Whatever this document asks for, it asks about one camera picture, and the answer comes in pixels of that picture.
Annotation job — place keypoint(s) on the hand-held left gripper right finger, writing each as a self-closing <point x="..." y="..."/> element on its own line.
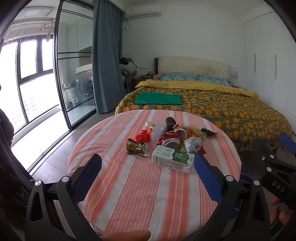
<point x="208" y="178"/>

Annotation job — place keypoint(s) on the cream padded headboard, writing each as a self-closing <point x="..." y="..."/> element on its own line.
<point x="192" y="66"/>

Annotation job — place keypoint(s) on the gold foil wrapper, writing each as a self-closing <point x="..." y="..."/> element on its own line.
<point x="136" y="147"/>

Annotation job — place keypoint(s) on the wooden nightstand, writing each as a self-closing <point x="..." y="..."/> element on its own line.
<point x="138" y="84"/>

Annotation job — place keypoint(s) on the wall power socket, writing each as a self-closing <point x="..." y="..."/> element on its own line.
<point x="234" y="74"/>

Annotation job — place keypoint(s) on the blue patterned pillow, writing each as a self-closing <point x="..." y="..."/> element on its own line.
<point x="215" y="80"/>
<point x="178" y="77"/>

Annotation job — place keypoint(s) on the crushed red can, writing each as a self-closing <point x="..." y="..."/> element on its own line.
<point x="164" y="138"/>

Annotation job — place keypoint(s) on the washing machine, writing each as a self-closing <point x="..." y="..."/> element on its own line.
<point x="85" y="88"/>

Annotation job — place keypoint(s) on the white printed wrapper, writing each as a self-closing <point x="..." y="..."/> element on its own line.
<point x="149" y="125"/>

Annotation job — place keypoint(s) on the black framed window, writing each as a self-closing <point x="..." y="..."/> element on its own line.
<point x="27" y="60"/>

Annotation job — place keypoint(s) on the blue grey curtain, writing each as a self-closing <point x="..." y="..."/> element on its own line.
<point x="108" y="58"/>

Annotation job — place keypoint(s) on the white air conditioner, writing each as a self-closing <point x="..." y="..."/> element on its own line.
<point x="143" y="11"/>

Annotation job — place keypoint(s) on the orange snack packet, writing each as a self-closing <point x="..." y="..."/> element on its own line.
<point x="192" y="131"/>

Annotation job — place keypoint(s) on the clear water bottle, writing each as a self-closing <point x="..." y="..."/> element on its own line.
<point x="74" y="101"/>

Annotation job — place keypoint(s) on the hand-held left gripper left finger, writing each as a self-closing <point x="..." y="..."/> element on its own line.
<point x="89" y="178"/>

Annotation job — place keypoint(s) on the white snack packet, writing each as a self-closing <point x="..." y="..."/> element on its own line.
<point x="193" y="144"/>

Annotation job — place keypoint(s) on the floral bed skirt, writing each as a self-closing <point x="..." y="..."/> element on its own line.
<point x="245" y="144"/>

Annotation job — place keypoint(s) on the person's right hand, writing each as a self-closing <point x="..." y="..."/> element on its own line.
<point x="285" y="216"/>

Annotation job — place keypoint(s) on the glass sliding door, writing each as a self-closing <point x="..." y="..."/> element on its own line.
<point x="69" y="34"/>

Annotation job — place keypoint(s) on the bright red plastic wrapper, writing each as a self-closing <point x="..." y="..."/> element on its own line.
<point x="142" y="136"/>

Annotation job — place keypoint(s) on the striped orange white tablecloth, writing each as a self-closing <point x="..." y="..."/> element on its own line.
<point x="138" y="197"/>

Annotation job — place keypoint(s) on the silver metal can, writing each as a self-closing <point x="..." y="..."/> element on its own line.
<point x="180" y="134"/>
<point x="172" y="143"/>

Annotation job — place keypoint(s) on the person's left hand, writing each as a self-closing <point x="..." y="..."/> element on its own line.
<point x="129" y="236"/>

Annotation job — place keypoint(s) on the pile of clothes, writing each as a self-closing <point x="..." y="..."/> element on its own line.
<point x="128" y="67"/>

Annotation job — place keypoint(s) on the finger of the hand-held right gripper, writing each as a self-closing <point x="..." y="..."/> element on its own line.
<point x="287" y="141"/>
<point x="263" y="153"/>

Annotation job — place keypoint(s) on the black bumpy wrapper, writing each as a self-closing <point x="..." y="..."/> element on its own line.
<point x="170" y="122"/>

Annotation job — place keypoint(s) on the green folded cloth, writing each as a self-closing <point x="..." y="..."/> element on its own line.
<point x="157" y="98"/>

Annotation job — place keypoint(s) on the pink cloth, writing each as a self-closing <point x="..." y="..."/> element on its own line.
<point x="159" y="76"/>

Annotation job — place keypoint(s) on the white wardrobe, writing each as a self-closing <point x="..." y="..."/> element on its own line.
<point x="266" y="46"/>

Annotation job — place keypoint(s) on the clear plastic bag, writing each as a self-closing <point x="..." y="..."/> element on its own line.
<point x="156" y="136"/>

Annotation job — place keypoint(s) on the blue plastic mesh basket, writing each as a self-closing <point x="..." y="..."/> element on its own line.
<point x="246" y="178"/>

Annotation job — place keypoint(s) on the milk carton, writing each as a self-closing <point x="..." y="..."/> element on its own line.
<point x="171" y="160"/>

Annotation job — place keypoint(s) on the orange floral quilt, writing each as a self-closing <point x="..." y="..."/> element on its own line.
<point x="208" y="109"/>

